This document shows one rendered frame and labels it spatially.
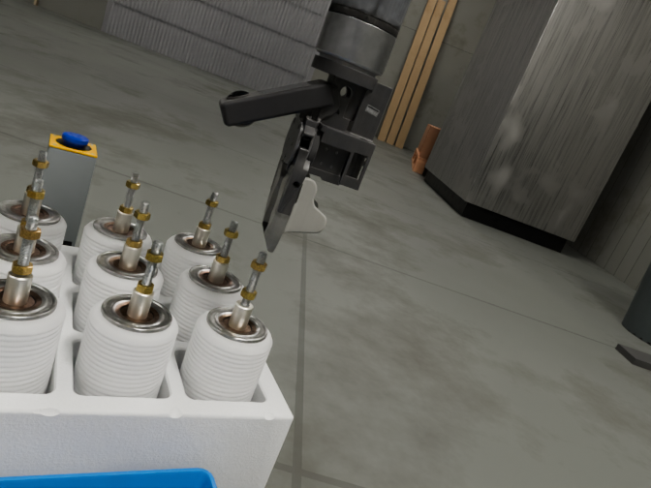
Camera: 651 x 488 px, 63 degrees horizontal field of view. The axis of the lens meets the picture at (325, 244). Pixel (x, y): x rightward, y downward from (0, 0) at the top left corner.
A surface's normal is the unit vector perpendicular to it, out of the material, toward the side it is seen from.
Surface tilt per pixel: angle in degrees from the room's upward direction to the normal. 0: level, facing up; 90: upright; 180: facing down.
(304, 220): 85
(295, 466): 0
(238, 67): 90
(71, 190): 90
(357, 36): 90
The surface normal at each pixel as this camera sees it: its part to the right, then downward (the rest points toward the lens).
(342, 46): -0.28, 0.18
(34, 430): 0.39, 0.41
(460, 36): 0.03, 0.31
